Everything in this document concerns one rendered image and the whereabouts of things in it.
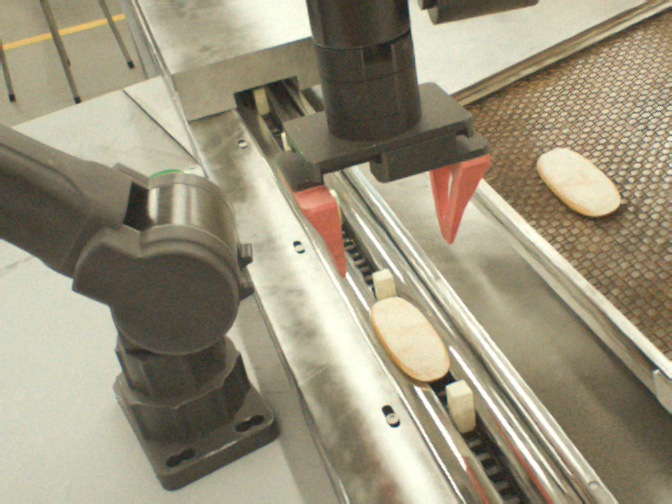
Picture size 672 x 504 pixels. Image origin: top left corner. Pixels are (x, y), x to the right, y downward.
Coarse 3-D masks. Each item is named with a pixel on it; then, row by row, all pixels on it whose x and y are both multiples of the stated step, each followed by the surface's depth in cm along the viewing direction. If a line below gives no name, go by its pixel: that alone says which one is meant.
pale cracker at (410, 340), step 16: (384, 304) 68; (400, 304) 67; (384, 320) 66; (400, 320) 65; (416, 320) 65; (384, 336) 65; (400, 336) 64; (416, 336) 64; (432, 336) 63; (400, 352) 63; (416, 352) 62; (432, 352) 62; (400, 368) 62; (416, 368) 61; (432, 368) 61; (448, 368) 61
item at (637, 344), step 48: (576, 48) 85; (480, 96) 84; (576, 96) 79; (624, 96) 76; (576, 144) 73; (480, 192) 71; (528, 192) 70; (528, 240) 64; (576, 240) 64; (576, 288) 59; (624, 336) 54
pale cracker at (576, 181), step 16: (544, 160) 71; (560, 160) 70; (576, 160) 70; (544, 176) 70; (560, 176) 69; (576, 176) 68; (592, 176) 68; (560, 192) 68; (576, 192) 67; (592, 192) 66; (608, 192) 66; (576, 208) 66; (592, 208) 65; (608, 208) 65
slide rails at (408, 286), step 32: (256, 128) 99; (288, 192) 86; (352, 192) 84; (352, 224) 79; (384, 256) 74; (352, 288) 71; (416, 288) 70; (448, 320) 66; (384, 352) 64; (448, 352) 63; (416, 384) 61; (480, 384) 60; (416, 416) 58; (448, 416) 58; (480, 416) 58; (512, 416) 57; (448, 448) 56; (512, 448) 55; (480, 480) 53; (544, 480) 52
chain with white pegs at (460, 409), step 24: (264, 96) 104; (264, 120) 103; (360, 264) 76; (384, 288) 68; (432, 384) 62; (456, 384) 57; (456, 408) 57; (480, 432) 58; (480, 456) 56; (504, 480) 55
